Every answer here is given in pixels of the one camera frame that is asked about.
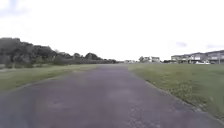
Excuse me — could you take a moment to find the white building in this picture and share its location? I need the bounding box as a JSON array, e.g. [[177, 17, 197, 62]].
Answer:
[[138, 55, 162, 64]]

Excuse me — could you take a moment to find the grey asphalt path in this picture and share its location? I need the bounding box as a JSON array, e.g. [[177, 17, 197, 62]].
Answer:
[[0, 63, 224, 128]]

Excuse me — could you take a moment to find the grass field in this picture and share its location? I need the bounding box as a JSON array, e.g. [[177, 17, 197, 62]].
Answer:
[[127, 62, 224, 122]]

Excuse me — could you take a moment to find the white vehicle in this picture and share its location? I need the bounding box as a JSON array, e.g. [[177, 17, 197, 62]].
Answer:
[[194, 60, 212, 66]]

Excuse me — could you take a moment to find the row of trees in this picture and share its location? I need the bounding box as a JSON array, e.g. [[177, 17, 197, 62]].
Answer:
[[0, 37, 118, 70]]

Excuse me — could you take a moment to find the grass strip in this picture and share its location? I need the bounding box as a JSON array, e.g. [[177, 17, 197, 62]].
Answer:
[[0, 63, 101, 93]]

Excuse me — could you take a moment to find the long grey building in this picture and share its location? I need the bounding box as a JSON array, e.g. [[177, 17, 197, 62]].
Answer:
[[170, 49, 224, 65]]

